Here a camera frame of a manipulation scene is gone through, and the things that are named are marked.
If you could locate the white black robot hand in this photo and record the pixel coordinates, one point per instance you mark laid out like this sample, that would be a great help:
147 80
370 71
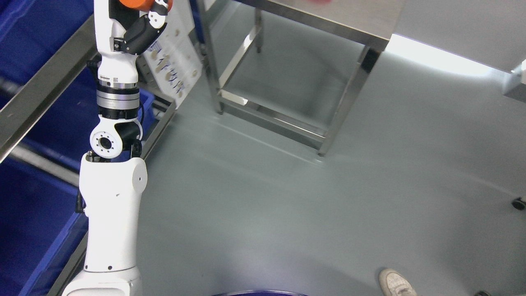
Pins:
122 34

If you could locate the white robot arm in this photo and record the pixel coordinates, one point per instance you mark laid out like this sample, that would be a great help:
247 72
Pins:
112 178

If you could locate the white stained sign board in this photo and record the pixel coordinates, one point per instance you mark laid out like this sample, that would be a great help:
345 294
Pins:
172 58

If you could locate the blue bin upper left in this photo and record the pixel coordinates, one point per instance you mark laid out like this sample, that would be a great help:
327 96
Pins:
33 30

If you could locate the blue bin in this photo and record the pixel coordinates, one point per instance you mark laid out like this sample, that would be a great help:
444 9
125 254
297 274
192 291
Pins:
33 30
39 229

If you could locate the blue bin lower left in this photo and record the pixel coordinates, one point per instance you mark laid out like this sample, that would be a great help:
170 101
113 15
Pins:
39 229

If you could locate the stainless steel table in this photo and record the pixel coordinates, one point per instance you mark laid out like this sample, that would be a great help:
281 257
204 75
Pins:
295 67

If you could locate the white sneaker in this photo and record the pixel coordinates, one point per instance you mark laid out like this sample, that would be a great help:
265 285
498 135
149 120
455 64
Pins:
392 283

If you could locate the black caster wheel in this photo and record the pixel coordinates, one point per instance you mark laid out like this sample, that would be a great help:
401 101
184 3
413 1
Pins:
519 203

